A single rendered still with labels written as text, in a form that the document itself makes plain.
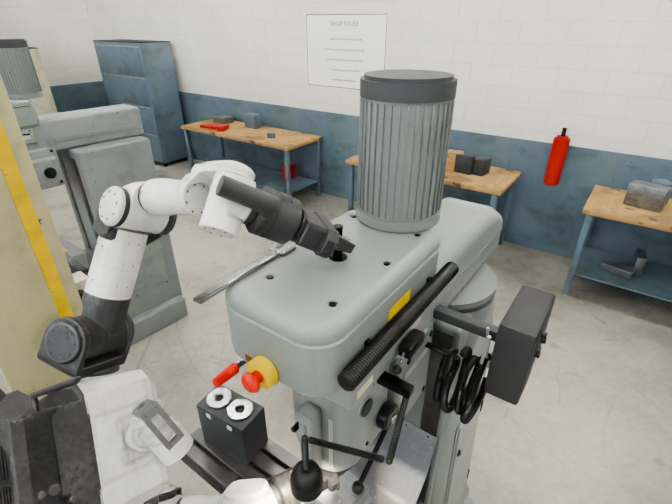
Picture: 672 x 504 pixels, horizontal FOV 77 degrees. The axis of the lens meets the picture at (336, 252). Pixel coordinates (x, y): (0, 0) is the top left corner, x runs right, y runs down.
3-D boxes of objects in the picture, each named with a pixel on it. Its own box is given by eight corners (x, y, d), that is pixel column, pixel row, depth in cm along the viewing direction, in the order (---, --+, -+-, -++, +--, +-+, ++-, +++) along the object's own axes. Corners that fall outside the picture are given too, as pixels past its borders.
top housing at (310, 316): (325, 415, 70) (323, 341, 62) (220, 352, 83) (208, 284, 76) (440, 287, 103) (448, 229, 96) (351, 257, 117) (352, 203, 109)
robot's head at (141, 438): (150, 468, 82) (178, 464, 78) (117, 431, 79) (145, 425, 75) (171, 440, 88) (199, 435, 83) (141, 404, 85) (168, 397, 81)
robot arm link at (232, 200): (252, 248, 78) (192, 228, 72) (267, 195, 80) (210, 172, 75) (277, 244, 68) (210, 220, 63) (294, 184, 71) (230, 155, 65)
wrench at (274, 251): (204, 307, 70) (203, 303, 69) (189, 299, 72) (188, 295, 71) (296, 249, 88) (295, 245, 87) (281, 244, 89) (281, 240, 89)
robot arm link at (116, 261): (153, 193, 95) (127, 287, 96) (94, 178, 84) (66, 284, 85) (183, 204, 89) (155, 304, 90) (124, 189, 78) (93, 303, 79)
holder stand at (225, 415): (247, 466, 151) (241, 428, 141) (203, 438, 161) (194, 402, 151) (268, 440, 160) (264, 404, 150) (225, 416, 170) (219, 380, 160)
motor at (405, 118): (416, 242, 90) (433, 82, 75) (340, 219, 100) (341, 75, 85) (452, 211, 104) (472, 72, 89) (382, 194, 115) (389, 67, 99)
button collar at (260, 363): (272, 395, 74) (269, 370, 71) (248, 380, 77) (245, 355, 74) (280, 388, 75) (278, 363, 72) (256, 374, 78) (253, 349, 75)
